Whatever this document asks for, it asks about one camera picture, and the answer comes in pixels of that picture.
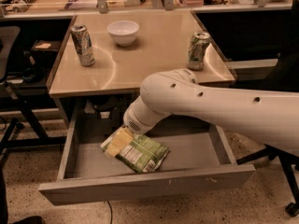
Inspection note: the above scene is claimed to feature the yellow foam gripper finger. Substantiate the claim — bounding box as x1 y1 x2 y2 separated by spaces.
105 127 134 157

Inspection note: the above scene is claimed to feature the green jalapeno chip bag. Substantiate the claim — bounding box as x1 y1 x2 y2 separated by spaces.
100 132 169 173

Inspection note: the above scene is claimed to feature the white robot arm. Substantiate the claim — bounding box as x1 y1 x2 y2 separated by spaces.
123 69 299 151

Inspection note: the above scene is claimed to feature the grey open drawer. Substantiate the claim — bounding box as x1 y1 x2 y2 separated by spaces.
39 106 255 205

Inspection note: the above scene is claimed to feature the wooden counter cabinet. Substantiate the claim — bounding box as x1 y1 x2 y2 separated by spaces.
46 9 238 129

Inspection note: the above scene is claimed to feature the grey office chair left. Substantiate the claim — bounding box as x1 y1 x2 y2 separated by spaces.
0 26 66 152

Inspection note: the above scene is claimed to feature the white ceramic bowl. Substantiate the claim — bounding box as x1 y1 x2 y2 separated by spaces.
107 21 139 47

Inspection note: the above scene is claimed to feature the tall silver drink can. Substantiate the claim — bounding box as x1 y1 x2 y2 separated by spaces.
70 25 95 67

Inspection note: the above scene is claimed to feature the black box with label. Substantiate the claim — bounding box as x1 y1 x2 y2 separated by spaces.
31 40 62 67

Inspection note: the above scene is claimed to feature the green white soda can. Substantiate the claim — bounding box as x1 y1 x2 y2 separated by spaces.
187 32 210 70

